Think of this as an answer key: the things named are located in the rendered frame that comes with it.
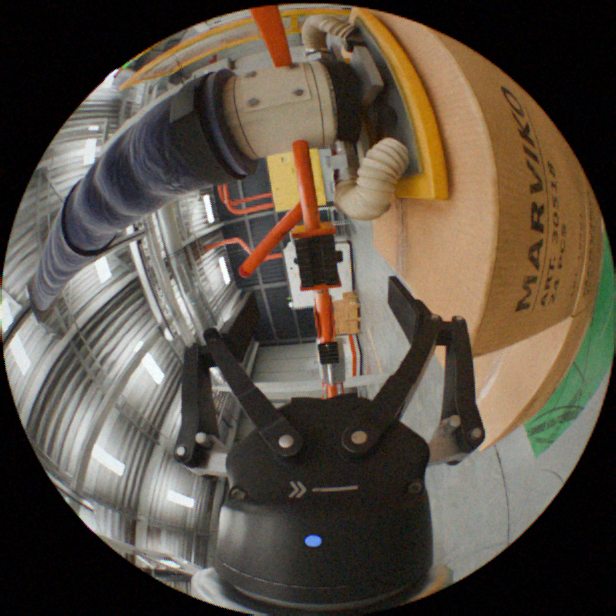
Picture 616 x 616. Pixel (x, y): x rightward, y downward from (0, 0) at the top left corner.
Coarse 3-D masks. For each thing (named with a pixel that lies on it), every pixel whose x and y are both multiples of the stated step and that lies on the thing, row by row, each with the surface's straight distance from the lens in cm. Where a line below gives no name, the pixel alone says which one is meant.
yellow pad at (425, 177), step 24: (360, 24) 35; (384, 48) 29; (384, 72) 27; (408, 72) 25; (384, 96) 28; (408, 96) 23; (384, 120) 24; (408, 120) 22; (432, 120) 22; (408, 144) 23; (432, 144) 21; (408, 168) 23; (432, 168) 20; (408, 192) 25; (432, 192) 20
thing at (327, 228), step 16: (304, 240) 27; (320, 240) 27; (304, 256) 27; (320, 256) 28; (336, 256) 28; (304, 272) 28; (320, 272) 29; (336, 272) 28; (304, 288) 30; (320, 288) 30
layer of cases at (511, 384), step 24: (600, 240) 91; (576, 312) 58; (552, 336) 60; (576, 336) 79; (480, 360) 83; (504, 360) 73; (528, 360) 66; (552, 360) 61; (480, 384) 85; (504, 384) 74; (528, 384) 67; (552, 384) 91; (480, 408) 87; (504, 408) 76; (528, 408) 80; (504, 432) 84
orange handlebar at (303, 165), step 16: (256, 16) 23; (272, 16) 23; (272, 32) 25; (272, 48) 27; (288, 48) 28; (288, 64) 30; (304, 144) 30; (304, 160) 29; (304, 176) 28; (304, 192) 28; (304, 208) 29; (304, 224) 29; (320, 224) 29; (320, 304) 32; (320, 320) 34; (336, 384) 44
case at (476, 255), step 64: (448, 64) 23; (384, 128) 39; (448, 128) 22; (512, 128) 23; (512, 192) 20; (576, 192) 45; (384, 256) 46; (448, 256) 23; (512, 256) 20; (576, 256) 44; (448, 320) 24; (512, 320) 25
